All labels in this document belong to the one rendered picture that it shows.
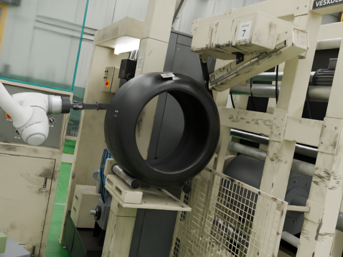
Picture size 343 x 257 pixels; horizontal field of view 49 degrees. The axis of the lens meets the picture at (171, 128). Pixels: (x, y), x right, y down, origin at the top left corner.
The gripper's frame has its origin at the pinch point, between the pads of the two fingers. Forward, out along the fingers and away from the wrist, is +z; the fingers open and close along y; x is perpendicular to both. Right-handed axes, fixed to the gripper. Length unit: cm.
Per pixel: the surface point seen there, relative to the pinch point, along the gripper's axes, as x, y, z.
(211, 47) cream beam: -33, 1, 56
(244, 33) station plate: -37, -29, 56
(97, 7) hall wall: -216, 904, 194
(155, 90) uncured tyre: -9.1, -12.0, 20.9
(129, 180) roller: 34.8, -6.6, 12.1
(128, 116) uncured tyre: 3.4, -11.7, 8.4
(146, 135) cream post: 17.9, 26.7, 32.0
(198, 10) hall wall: -243, 883, 499
